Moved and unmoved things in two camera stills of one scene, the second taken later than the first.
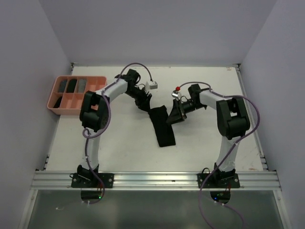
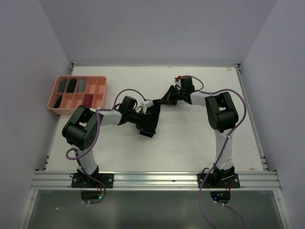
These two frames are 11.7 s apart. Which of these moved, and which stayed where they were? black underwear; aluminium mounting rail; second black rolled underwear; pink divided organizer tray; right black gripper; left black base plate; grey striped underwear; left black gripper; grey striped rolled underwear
Moved: black underwear; right black gripper; left black gripper
Stayed: aluminium mounting rail; left black base plate; second black rolled underwear; grey striped underwear; pink divided organizer tray; grey striped rolled underwear
